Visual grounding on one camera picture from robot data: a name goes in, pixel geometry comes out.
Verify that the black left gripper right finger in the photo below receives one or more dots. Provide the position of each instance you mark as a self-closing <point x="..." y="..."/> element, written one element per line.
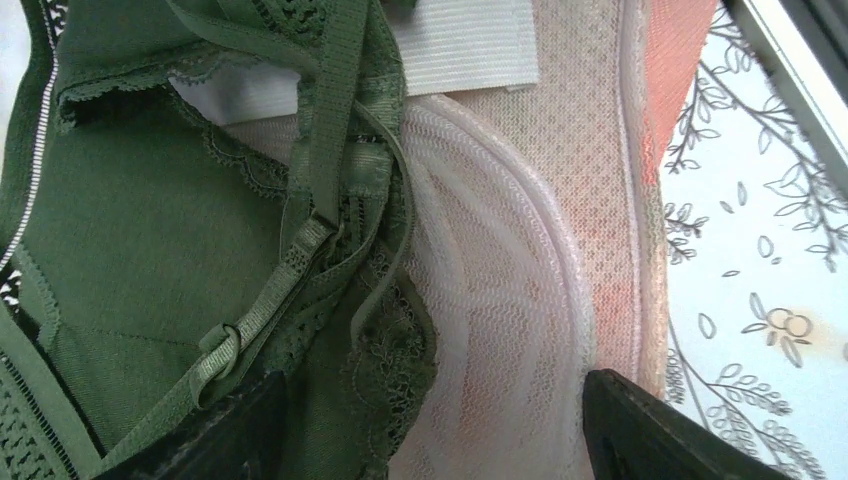
<point x="632" y="435"/>

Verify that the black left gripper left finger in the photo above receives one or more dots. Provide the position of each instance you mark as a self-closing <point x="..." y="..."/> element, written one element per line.
<point x="239" y="437"/>

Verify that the green lace bra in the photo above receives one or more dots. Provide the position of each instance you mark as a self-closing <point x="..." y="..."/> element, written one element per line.
<point x="142" y="200"/>

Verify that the pink floral mesh laundry bag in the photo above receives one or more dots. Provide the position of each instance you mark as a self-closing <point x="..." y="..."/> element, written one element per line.
<point x="469" y="258"/>

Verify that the floral patterned tablecloth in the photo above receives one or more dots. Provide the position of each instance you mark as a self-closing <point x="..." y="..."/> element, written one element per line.
<point x="757" y="243"/>

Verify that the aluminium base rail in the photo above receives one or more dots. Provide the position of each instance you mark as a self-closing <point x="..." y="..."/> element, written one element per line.
<point x="802" y="46"/>

